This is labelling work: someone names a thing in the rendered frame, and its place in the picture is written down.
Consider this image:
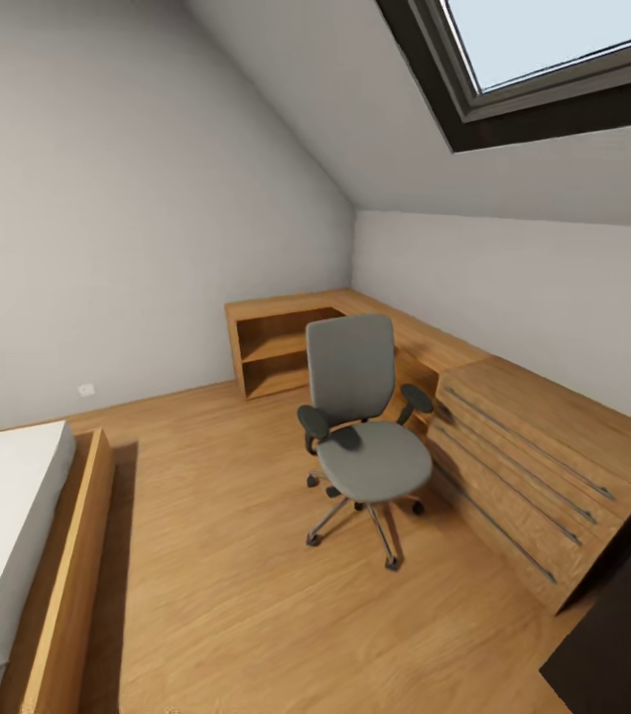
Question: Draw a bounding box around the swivel chair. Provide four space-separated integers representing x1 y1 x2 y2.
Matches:
298 313 434 570

